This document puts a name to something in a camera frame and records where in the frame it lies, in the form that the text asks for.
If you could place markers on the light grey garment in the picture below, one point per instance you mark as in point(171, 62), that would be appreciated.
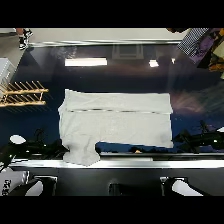
point(116, 125)

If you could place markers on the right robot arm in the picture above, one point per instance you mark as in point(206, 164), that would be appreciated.
point(200, 138)

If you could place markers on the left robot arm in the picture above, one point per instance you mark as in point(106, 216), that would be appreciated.
point(36, 148)

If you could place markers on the wooden peg rack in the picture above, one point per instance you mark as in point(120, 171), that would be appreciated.
point(23, 91)

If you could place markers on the checked shirt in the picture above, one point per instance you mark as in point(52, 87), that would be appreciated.
point(193, 41)

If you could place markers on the person's legs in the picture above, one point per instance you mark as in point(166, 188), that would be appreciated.
point(23, 39)

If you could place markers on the purple black garment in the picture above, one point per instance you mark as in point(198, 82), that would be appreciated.
point(208, 46)

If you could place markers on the yellow garment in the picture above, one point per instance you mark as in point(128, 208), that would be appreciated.
point(218, 61)

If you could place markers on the silver frame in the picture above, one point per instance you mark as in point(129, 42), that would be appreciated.
point(133, 163)

